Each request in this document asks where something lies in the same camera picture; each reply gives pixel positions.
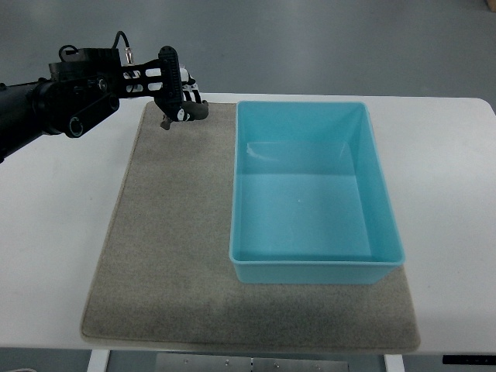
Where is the white left table leg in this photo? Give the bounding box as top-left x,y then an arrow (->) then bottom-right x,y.
87,350 -> 110,372

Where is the brown toy hippo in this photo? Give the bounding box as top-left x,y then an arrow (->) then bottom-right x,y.
160,100 -> 209,130

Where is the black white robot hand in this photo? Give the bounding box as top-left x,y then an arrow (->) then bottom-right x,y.
123,65 -> 204,122

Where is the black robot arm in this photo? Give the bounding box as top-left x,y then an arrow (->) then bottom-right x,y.
1,43 -> 191,159

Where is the white right table leg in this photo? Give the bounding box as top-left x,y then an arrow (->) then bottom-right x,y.
384,354 -> 405,372

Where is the blue plastic box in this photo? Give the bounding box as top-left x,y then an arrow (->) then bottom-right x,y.
229,101 -> 405,284

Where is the white table leg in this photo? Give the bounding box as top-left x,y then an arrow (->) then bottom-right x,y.
87,350 -> 110,372
384,354 -> 405,372

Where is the grey felt mat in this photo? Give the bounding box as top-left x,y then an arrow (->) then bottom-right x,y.
80,103 -> 420,353

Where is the grey metal table crossbar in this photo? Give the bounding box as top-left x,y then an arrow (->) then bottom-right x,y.
154,353 -> 350,372

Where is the black table control panel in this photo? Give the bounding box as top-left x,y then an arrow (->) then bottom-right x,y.
443,355 -> 496,366

